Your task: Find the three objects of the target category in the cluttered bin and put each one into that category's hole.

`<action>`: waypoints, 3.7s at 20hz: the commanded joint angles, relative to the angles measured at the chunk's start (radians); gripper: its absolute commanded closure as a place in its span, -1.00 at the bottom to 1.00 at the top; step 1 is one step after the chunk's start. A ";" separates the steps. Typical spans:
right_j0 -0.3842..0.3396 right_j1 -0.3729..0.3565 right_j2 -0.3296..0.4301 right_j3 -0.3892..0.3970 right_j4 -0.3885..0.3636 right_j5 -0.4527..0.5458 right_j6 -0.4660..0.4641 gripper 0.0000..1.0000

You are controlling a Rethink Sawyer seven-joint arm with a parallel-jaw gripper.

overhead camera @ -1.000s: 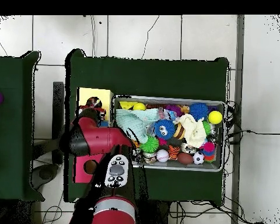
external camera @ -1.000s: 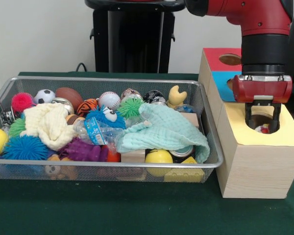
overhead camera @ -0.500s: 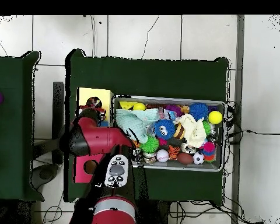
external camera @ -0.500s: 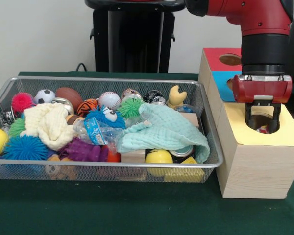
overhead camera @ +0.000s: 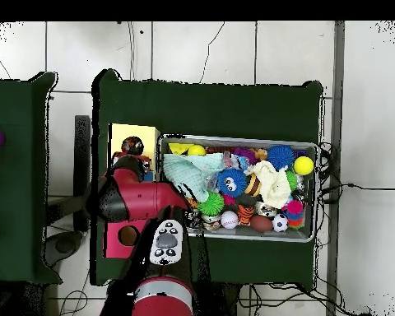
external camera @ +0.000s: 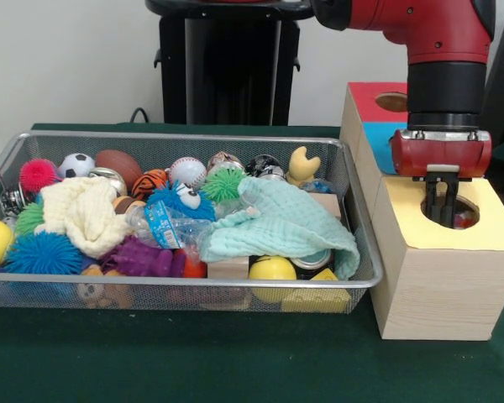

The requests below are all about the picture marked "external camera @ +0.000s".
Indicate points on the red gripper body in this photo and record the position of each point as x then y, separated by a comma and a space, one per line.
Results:
441, 155

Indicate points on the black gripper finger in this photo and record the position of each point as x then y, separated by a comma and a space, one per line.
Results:
432, 197
451, 201

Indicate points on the pale patterned fabric scrunchie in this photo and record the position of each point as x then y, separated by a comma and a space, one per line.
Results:
466, 220

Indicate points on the mint green cloth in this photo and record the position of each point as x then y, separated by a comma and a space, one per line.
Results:
285, 226

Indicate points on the small blue spiky ball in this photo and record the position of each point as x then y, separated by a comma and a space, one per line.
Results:
168, 200

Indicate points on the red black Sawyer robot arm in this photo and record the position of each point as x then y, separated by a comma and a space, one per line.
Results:
445, 42

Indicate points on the wooden box with three holes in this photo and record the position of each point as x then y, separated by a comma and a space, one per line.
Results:
445, 294

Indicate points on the yellow smiley face ball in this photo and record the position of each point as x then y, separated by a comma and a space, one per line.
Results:
273, 270

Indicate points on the crushed clear plastic bottle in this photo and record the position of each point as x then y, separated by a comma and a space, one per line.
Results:
168, 228

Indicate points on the purple knobbly rubber toy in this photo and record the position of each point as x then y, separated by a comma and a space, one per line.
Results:
143, 258

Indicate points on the cream white cloth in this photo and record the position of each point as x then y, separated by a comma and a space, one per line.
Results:
84, 214

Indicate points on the black and white soccer ball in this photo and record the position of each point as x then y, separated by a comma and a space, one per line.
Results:
76, 164

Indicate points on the large blue spiky ball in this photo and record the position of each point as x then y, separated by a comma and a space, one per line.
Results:
42, 254

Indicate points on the pink spiky ball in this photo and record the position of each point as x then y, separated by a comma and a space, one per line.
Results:
35, 174

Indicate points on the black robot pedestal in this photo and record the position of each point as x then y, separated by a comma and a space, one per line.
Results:
218, 75

